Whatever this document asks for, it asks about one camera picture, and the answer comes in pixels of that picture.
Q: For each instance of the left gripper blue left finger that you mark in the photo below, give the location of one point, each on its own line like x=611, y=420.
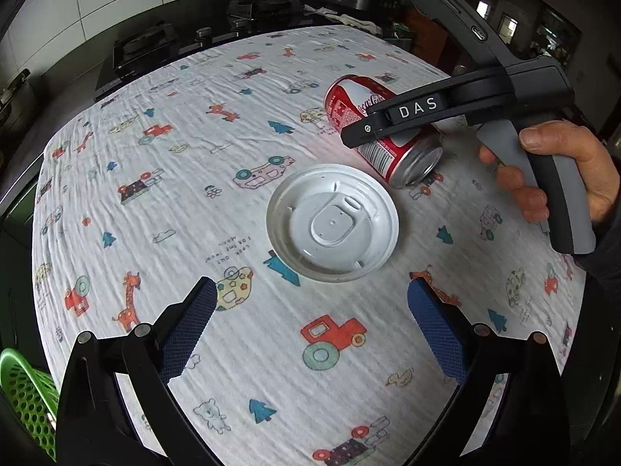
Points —
x=93, y=423

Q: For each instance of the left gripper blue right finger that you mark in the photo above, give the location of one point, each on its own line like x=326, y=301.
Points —
x=530, y=426

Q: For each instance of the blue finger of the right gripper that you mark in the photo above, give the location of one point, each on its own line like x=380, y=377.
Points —
x=363, y=131

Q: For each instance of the red Coca-Cola can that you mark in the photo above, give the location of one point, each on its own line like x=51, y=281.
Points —
x=401, y=158

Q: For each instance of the white plastic cup lid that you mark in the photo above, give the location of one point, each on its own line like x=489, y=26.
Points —
x=332, y=223

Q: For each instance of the white patterned table cloth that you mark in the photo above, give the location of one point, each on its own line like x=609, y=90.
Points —
x=224, y=164

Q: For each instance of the green perforated plastic basket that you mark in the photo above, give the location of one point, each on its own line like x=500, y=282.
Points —
x=34, y=399

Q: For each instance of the black gas stove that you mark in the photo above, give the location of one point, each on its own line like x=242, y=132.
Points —
x=164, y=42

